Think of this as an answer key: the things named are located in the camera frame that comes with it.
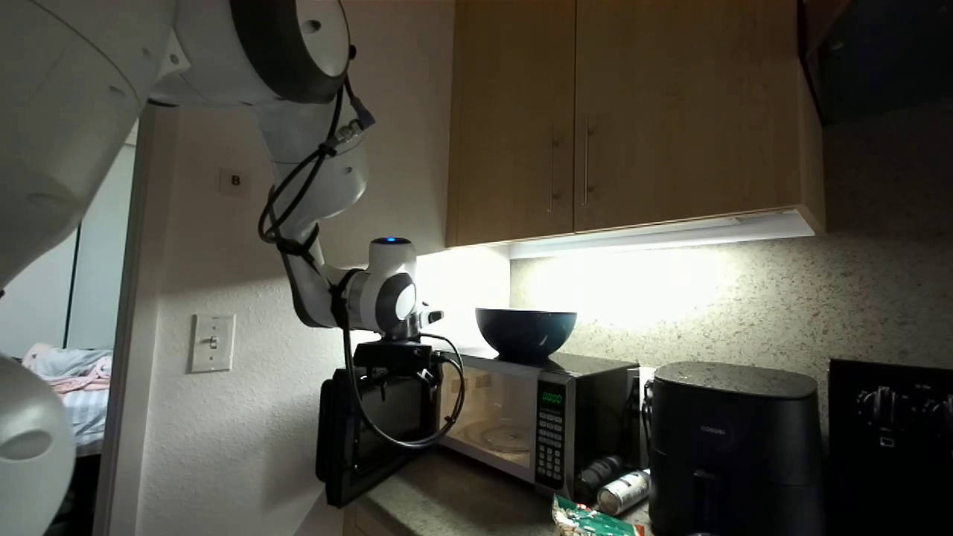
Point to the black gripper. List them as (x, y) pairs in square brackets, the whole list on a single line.
[(400, 381)]

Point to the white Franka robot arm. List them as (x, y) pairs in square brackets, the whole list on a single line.
[(70, 108)]

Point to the black steel microwave oven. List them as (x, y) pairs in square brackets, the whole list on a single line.
[(583, 418)]

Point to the white closet door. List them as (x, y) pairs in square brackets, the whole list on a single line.
[(99, 269)]

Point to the blue bowl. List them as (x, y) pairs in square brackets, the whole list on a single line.
[(524, 330)]

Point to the dark small bottle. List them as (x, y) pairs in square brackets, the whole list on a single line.
[(595, 478)]

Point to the colourful snack bag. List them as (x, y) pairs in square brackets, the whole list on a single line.
[(591, 518)]

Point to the white labelled bottle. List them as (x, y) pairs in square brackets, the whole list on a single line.
[(625, 491)]

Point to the under-cabinet light strip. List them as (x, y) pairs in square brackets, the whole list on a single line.
[(665, 232)]

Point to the pink patterned bedding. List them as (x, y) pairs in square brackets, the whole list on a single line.
[(79, 396)]

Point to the black electric stove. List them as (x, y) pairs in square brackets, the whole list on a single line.
[(887, 448)]

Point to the black range hood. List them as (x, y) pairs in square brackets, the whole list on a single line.
[(883, 55)]

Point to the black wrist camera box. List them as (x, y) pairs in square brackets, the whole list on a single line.
[(394, 353)]

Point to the white light switch plate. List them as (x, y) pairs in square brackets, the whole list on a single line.
[(213, 342)]

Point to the wooden wall cabinet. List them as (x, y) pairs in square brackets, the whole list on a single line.
[(644, 108)]

